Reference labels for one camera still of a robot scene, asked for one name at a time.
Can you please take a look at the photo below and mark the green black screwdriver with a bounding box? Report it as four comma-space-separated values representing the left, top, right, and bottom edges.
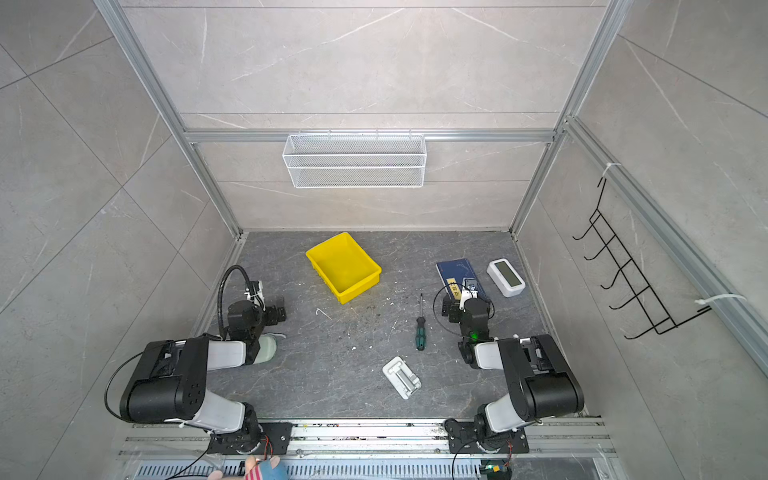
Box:
415, 295, 426, 351

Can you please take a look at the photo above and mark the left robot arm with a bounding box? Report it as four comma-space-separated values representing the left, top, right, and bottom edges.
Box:
108, 265, 293, 457

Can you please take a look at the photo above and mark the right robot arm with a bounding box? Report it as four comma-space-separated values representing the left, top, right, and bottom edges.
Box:
433, 283, 585, 453

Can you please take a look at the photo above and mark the yellow plastic bin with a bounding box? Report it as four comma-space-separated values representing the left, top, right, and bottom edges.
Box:
306, 232, 382, 305

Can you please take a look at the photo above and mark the blue notebook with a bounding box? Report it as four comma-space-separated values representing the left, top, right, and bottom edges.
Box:
436, 258, 489, 300

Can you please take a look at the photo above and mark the white zip tie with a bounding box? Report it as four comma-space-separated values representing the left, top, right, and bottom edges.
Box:
315, 308, 333, 320

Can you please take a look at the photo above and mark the white digital clock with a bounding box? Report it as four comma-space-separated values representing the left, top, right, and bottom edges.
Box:
486, 258, 526, 298

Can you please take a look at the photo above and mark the pink blue plush toy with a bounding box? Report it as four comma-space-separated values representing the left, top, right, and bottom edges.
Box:
207, 456, 288, 480

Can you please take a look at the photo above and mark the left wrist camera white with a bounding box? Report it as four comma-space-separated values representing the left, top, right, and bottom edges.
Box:
245, 281, 265, 308

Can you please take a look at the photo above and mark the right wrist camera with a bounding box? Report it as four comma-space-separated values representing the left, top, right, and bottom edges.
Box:
460, 278, 480, 302

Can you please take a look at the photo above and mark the white plastic bracket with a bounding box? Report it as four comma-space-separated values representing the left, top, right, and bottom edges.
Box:
382, 356, 422, 400

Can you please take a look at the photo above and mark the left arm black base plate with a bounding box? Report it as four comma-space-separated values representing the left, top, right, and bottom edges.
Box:
207, 422, 293, 456

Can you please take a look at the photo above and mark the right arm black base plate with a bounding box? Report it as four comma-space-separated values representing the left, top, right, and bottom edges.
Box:
443, 418, 530, 454

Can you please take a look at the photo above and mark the white wire mesh basket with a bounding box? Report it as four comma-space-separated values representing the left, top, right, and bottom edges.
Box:
282, 133, 428, 189

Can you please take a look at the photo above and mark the aluminium rail frame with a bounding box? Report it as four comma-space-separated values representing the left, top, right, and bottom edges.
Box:
105, 417, 627, 479

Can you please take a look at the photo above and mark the black wire hook rack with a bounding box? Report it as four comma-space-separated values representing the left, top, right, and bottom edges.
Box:
572, 178, 713, 341

